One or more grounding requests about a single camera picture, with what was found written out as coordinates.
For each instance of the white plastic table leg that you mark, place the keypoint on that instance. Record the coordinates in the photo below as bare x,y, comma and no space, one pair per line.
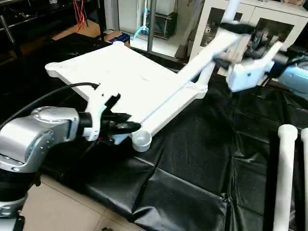
207,59
286,183
305,192

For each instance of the white plastic table top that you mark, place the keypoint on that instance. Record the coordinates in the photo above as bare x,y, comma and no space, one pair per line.
120,77

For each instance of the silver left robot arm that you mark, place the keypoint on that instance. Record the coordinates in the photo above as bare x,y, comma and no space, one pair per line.
33,139

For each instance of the white glass door cabinet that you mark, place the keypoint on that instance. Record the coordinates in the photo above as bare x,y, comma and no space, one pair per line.
211,29

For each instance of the black work mat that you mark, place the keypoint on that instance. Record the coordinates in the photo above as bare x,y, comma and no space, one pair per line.
192,168

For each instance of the grey metal pole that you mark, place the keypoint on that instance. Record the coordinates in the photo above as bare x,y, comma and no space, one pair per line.
151,26

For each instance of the brown cardboard box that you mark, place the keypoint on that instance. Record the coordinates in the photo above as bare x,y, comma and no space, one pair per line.
118,37

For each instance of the light blue mop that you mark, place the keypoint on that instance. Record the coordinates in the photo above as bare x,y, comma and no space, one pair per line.
143,26

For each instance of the white appliance cabinet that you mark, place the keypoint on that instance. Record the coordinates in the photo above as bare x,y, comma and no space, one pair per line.
134,13

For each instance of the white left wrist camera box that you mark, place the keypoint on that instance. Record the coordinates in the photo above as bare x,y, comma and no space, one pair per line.
96,106

